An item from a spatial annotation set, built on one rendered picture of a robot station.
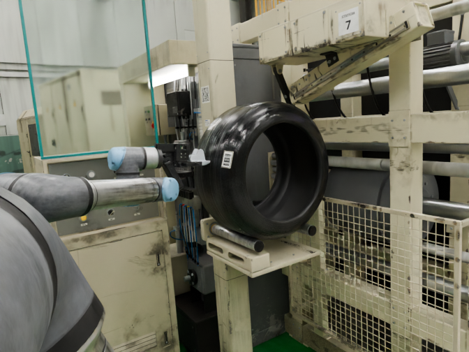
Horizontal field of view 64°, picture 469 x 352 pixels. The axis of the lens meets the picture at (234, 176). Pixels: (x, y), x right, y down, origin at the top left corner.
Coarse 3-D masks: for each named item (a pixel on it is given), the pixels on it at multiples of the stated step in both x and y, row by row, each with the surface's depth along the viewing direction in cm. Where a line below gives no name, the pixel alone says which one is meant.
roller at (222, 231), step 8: (216, 224) 170; (216, 232) 166; (224, 232) 161; (232, 232) 157; (232, 240) 156; (240, 240) 150; (248, 240) 146; (256, 240) 144; (248, 248) 147; (256, 248) 142
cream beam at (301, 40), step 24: (360, 0) 128; (384, 0) 132; (288, 24) 159; (312, 24) 147; (336, 24) 137; (360, 24) 129; (384, 24) 133; (264, 48) 174; (288, 48) 160; (312, 48) 149; (336, 48) 150
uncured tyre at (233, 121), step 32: (224, 128) 140; (256, 128) 137; (288, 128) 172; (288, 160) 180; (320, 160) 156; (224, 192) 135; (288, 192) 179; (320, 192) 157; (224, 224) 153; (256, 224) 141; (288, 224) 149
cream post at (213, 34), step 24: (192, 0) 172; (216, 0) 165; (216, 24) 166; (216, 48) 167; (216, 72) 168; (216, 96) 169; (216, 264) 187; (216, 288) 191; (240, 288) 186; (240, 312) 187; (240, 336) 188
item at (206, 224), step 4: (204, 220) 169; (208, 220) 170; (212, 220) 171; (200, 224) 170; (204, 224) 169; (208, 224) 170; (212, 224) 171; (220, 224) 173; (204, 228) 169; (208, 228) 170; (204, 232) 169; (208, 232) 170; (204, 236) 169; (208, 236) 170; (212, 236) 171; (204, 240) 170
